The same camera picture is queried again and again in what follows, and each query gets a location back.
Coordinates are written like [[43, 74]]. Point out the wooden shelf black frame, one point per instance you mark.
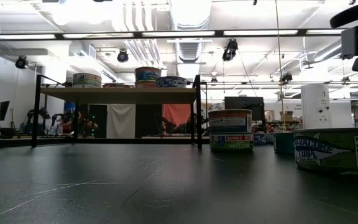
[[120, 95]]

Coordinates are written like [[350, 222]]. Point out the white curtain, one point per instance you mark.
[[121, 119]]

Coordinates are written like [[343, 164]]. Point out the teal labelled seafood can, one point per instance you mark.
[[284, 143]]

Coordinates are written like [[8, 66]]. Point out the green albacore tuna can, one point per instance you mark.
[[328, 152]]

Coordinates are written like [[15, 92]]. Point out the white LED light strip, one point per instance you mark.
[[322, 31], [179, 33], [253, 32], [20, 36], [117, 35]]

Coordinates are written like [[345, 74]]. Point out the blue rimmed seafood can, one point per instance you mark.
[[259, 139]]

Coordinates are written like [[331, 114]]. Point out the person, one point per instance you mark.
[[87, 124]]

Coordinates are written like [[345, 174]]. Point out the silver ceiling ventilation duct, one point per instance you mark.
[[189, 51]]

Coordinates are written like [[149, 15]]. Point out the black computer monitor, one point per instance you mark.
[[244, 102], [2, 110]]

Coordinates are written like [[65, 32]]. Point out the dark blue seafood can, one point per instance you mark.
[[172, 82]]

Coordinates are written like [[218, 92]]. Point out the white cylindrical column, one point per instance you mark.
[[317, 105]]

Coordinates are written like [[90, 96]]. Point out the pink salmon can blue label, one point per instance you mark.
[[230, 122], [145, 84]]

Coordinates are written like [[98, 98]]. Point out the brown cardboard box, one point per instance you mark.
[[286, 116]]

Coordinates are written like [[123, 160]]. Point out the silver lidded seafood can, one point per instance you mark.
[[117, 85]]

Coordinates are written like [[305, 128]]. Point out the thin hanging pole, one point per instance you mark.
[[279, 62]]

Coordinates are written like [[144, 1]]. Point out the black ceiling mounted camera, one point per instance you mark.
[[122, 56], [230, 49], [21, 62], [286, 77]]

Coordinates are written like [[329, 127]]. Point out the orange curtain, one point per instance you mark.
[[179, 110]]

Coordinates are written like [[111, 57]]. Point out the teal rimmed seafood can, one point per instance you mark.
[[270, 138]]

